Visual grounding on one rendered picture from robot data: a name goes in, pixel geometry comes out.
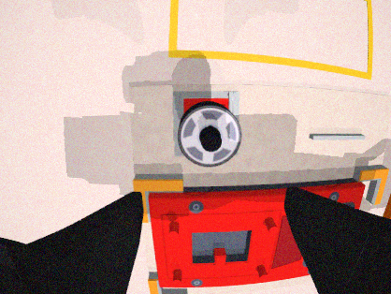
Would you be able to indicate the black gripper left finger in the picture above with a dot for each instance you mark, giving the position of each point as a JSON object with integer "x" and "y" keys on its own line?
{"x": 93, "y": 256}

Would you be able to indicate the yellow rectangular outline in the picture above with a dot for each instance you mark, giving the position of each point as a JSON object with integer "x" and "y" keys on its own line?
{"x": 173, "y": 33}

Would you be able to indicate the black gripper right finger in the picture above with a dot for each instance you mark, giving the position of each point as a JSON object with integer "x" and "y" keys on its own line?
{"x": 346, "y": 251}

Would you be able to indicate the black wheel with grey rim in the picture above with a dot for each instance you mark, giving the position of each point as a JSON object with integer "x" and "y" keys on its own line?
{"x": 194, "y": 119}

